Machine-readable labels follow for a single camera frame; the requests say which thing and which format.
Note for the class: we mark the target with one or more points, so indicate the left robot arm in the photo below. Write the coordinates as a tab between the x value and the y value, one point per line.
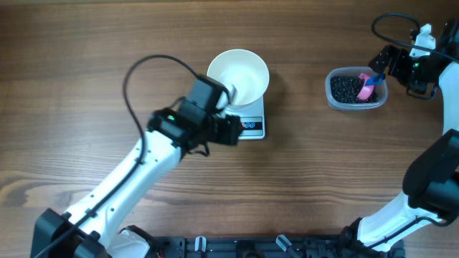
90	227

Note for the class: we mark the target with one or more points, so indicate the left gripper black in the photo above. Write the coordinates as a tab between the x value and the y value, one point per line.
231	127

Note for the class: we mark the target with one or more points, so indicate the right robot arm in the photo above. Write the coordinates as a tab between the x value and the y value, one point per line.
430	186

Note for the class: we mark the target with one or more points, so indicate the pink scoop blue handle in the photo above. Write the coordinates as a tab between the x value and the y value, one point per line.
369	84

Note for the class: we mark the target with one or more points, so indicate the clear plastic container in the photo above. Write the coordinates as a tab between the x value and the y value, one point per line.
380	89

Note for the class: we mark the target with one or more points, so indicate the black beans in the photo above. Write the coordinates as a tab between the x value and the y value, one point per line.
345	89

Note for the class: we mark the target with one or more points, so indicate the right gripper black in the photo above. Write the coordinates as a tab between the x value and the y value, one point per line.
400	56

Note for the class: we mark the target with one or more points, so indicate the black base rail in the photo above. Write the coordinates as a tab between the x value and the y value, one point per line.
320	246

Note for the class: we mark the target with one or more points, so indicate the white bowl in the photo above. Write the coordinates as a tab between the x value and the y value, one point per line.
243	73

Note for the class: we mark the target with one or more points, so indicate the white digital kitchen scale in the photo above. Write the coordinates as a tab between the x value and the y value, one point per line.
252	118

